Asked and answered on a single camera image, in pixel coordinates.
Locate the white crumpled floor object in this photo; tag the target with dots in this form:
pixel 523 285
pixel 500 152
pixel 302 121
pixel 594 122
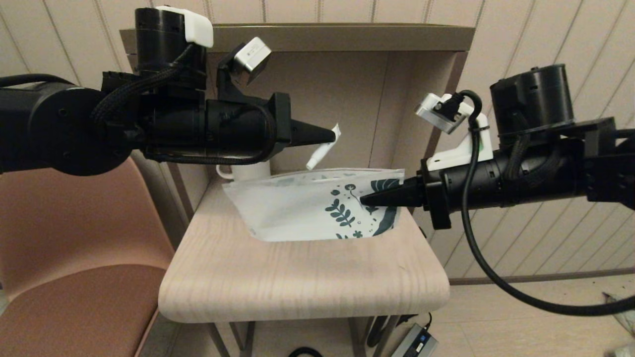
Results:
pixel 626 325

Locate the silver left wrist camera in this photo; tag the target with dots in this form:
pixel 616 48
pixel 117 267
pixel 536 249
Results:
pixel 253 57

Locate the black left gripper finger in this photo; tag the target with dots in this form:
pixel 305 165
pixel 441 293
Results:
pixel 307 140
pixel 307 128

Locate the small white toothpaste tube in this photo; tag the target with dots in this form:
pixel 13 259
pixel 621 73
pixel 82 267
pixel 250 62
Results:
pixel 320 153

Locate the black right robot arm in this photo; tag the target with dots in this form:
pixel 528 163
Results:
pixel 545 173

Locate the beige wooden desk hutch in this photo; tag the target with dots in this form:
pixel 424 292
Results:
pixel 347 89

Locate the white floral zipper pouch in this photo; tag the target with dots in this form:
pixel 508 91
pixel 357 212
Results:
pixel 297 208

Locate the brown wall baseboard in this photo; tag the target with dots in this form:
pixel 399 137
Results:
pixel 570 274

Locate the grey power adapter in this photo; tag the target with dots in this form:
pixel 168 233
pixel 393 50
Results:
pixel 414 344

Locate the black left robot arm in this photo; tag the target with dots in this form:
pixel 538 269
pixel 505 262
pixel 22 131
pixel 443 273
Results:
pixel 49 124

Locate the white ribbed ceramic mug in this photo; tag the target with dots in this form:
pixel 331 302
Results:
pixel 248 172

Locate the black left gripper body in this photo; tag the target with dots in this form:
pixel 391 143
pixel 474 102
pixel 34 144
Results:
pixel 238 129

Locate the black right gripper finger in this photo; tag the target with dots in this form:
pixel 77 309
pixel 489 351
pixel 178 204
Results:
pixel 397 197
pixel 415 183

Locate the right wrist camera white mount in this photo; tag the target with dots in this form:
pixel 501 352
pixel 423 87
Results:
pixel 461 148

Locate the pink plastic chair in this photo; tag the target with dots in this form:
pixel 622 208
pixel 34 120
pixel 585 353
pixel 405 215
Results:
pixel 74 248

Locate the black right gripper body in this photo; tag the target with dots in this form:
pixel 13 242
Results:
pixel 446 191

